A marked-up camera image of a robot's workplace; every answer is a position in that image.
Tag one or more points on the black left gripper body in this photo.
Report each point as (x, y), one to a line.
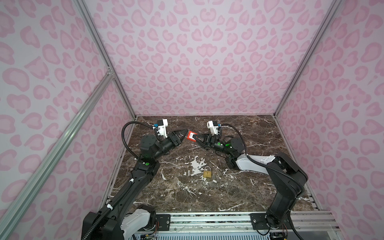
(169, 138)

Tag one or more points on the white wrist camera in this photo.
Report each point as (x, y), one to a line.
(215, 128)
(160, 129)

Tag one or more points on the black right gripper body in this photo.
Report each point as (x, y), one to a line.
(214, 141)

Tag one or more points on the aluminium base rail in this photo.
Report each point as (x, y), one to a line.
(309, 225)

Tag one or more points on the aluminium corner frame post left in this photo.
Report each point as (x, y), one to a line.
(91, 26)

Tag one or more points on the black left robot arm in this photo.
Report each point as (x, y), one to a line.
(112, 221)

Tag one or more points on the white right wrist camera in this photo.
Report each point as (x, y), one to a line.
(215, 128)

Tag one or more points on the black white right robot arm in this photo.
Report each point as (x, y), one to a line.
(288, 178)

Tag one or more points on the aluminium corner frame post right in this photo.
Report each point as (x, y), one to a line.
(322, 29)

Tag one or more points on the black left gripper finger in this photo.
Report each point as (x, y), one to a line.
(181, 137)
(182, 132)

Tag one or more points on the red safety padlock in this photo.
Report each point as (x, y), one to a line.
(191, 136)

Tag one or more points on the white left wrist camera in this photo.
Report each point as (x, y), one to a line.
(160, 129)

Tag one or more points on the aluminium diagonal frame bar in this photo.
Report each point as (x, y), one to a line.
(33, 186)

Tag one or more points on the aluminium corner frame post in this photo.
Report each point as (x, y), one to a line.
(91, 26)
(322, 29)

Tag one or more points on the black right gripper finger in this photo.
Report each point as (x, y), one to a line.
(201, 137)
(205, 145)

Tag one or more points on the brass padlock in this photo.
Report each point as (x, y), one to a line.
(207, 173)

